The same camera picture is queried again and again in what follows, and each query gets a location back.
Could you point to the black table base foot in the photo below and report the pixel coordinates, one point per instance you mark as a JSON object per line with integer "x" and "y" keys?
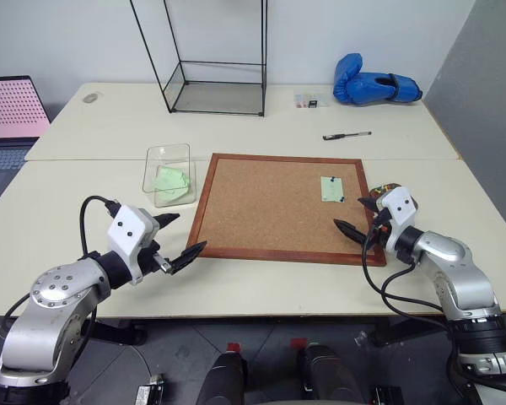
{"x": 116, "y": 331}
{"x": 405, "y": 333}

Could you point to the crumpled green paper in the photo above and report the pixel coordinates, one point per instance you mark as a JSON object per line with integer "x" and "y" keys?
{"x": 170, "y": 180}

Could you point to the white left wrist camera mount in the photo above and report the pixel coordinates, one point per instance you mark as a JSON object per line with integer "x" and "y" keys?
{"x": 128, "y": 228}

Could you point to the dark rounded shape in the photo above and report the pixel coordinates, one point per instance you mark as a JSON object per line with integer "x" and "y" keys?
{"x": 221, "y": 379}
{"x": 326, "y": 375}

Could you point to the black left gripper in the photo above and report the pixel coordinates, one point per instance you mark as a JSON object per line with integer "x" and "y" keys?
{"x": 149, "y": 255}

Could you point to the blue boxing glove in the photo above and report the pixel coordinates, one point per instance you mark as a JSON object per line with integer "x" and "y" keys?
{"x": 362, "y": 86}

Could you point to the black and silver pen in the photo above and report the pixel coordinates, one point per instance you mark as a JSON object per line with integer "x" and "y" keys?
{"x": 346, "y": 136}

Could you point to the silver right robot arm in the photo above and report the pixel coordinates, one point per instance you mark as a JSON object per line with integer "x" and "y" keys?
{"x": 455, "y": 261}

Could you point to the wood-framed cork board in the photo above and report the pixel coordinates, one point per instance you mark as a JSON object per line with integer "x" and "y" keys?
{"x": 270, "y": 202}

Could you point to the small clear pin box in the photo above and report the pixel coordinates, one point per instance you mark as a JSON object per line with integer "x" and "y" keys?
{"x": 310, "y": 97}

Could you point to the clear plastic container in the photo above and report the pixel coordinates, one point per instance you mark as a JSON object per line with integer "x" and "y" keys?
{"x": 168, "y": 154}

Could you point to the open laptop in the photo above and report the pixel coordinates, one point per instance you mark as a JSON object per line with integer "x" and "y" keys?
{"x": 8, "y": 109}

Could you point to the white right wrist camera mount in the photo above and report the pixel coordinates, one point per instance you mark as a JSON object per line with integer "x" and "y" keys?
{"x": 399, "y": 206}

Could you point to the light green paper note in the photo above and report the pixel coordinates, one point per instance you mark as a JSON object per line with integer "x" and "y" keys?
{"x": 331, "y": 190}

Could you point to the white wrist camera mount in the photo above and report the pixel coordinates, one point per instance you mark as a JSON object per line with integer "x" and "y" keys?
{"x": 128, "y": 228}
{"x": 399, "y": 206}

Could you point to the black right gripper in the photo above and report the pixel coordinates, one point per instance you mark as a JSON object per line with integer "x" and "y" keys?
{"x": 380, "y": 228}

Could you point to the small grey round object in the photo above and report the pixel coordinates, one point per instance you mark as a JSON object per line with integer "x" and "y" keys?
{"x": 90, "y": 98}

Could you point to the colourful small bowl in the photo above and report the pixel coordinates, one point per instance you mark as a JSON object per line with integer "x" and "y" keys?
{"x": 383, "y": 187}

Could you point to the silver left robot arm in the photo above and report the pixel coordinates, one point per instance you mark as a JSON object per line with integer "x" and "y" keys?
{"x": 55, "y": 295}

